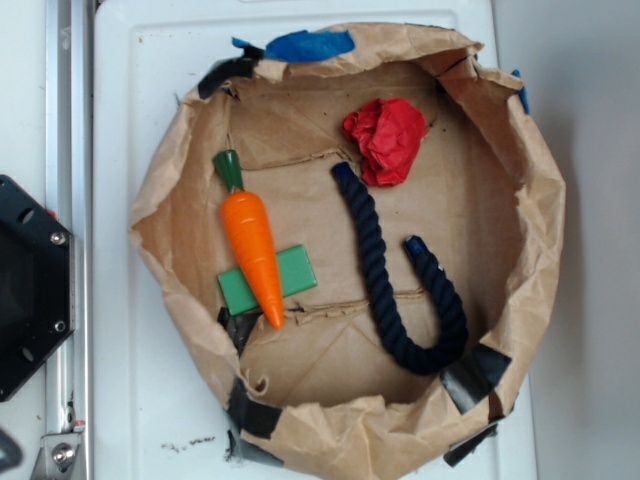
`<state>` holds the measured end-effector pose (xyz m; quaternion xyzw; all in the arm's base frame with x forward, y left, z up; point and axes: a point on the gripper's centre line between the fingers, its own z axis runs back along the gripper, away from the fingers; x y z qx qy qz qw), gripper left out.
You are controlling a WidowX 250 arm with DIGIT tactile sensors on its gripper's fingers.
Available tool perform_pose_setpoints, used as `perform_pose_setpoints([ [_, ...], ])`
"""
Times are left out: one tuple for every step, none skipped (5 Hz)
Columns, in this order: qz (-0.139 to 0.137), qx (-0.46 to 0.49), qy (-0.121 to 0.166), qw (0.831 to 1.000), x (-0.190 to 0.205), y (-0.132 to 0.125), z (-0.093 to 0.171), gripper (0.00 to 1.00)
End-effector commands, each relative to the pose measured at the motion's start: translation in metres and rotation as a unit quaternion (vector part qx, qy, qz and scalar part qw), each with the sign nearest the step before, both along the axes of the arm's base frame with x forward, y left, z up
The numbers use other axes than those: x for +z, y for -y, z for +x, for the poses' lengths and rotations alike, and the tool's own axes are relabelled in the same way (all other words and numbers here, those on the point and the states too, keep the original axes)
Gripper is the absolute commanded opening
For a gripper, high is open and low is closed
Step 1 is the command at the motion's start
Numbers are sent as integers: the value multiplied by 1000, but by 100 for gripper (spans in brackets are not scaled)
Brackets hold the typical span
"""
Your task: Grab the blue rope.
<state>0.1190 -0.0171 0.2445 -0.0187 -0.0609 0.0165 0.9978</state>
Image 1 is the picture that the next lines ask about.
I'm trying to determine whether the dark blue twisted rope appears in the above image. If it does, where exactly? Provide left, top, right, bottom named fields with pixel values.
left=330, top=161, right=470, bottom=377

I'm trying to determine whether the green rectangular block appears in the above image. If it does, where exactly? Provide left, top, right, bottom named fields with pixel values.
left=217, top=245, right=318, bottom=315

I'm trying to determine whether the brown paper bag container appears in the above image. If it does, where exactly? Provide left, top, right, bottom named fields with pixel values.
left=130, top=23, right=566, bottom=479

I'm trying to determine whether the orange toy carrot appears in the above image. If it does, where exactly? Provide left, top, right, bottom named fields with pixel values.
left=213, top=150, right=285, bottom=330

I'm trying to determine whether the crumpled red paper ball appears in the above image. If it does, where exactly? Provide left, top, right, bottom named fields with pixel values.
left=342, top=98, right=429, bottom=187

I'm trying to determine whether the blue tape strip top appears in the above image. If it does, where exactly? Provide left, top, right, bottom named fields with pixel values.
left=260, top=30, right=356, bottom=63

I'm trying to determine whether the blue tape strip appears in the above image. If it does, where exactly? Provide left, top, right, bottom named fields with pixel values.
left=260, top=30, right=356, bottom=63
left=511, top=69, right=531, bottom=115

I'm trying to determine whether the blue tape strip right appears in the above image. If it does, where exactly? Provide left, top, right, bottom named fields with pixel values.
left=511, top=69, right=531, bottom=115

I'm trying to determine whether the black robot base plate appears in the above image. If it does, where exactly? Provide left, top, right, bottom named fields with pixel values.
left=1, top=175, right=73, bottom=402

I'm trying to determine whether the aluminium frame rail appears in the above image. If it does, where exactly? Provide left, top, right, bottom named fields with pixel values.
left=45, top=1, right=96, bottom=479

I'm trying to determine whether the metal corner bracket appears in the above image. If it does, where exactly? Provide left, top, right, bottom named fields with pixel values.
left=30, top=432, right=86, bottom=480

